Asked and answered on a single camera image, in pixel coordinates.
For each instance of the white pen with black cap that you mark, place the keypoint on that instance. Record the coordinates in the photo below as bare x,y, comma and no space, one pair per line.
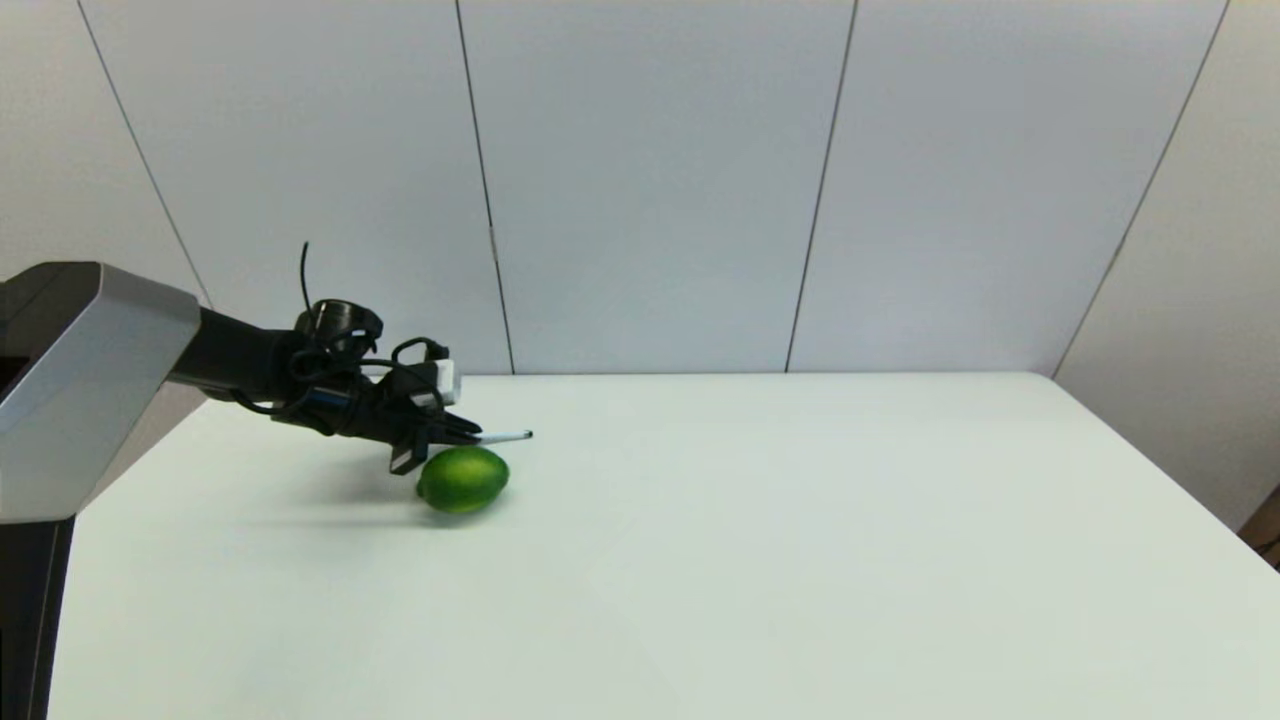
505,436

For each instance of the green lime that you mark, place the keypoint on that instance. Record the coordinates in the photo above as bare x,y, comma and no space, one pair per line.
463,482

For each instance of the brown wooden furniture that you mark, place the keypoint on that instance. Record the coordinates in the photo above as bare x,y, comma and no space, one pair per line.
1266,525

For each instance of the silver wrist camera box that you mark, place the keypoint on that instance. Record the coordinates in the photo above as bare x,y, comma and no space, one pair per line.
447,380

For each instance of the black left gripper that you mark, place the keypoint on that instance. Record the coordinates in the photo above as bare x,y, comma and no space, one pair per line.
385,420

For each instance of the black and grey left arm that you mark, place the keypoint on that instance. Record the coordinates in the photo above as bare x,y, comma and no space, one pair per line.
90,380

